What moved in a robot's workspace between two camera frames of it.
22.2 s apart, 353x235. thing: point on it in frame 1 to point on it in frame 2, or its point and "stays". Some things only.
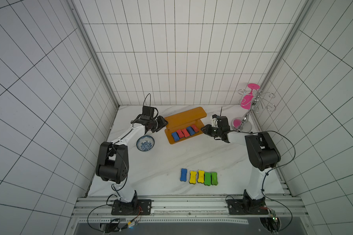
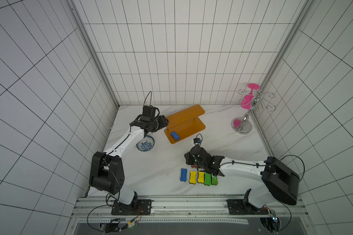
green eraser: (214, 178) stays
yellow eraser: (192, 178) stays
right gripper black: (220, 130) to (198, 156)
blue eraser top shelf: (183, 175) stays
